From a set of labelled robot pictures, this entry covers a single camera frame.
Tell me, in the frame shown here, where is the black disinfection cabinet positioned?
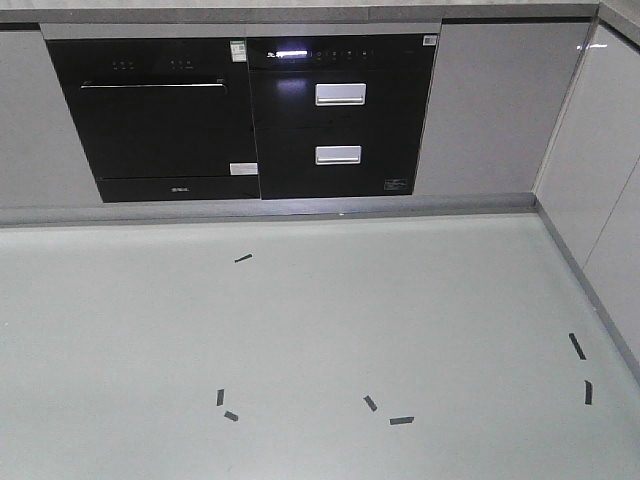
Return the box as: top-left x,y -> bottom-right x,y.
247,33 -> 438,199

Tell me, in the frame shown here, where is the lower silver drawer handle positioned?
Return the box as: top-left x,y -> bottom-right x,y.
315,145 -> 362,166

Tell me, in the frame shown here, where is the silver drawer handle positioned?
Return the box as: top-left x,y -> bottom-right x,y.
315,83 -> 367,107
315,145 -> 362,166

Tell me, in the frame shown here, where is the upper silver drawer handle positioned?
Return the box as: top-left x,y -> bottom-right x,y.
315,83 -> 367,107

